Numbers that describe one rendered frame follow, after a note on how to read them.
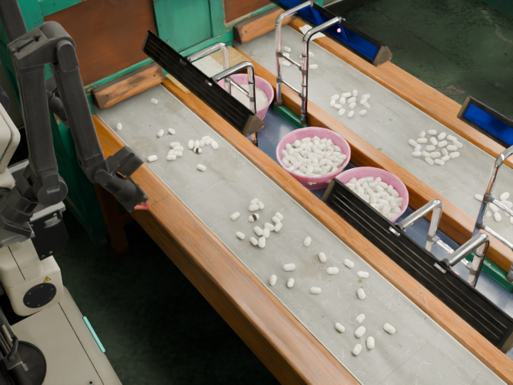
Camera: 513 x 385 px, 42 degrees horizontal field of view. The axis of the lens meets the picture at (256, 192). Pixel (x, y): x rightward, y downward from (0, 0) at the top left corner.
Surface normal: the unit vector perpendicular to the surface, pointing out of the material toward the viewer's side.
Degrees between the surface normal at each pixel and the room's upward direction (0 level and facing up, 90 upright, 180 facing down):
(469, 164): 0
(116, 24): 90
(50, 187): 90
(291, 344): 0
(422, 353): 0
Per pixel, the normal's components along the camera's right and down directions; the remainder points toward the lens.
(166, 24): 0.61, 0.55
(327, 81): -0.04, -0.69
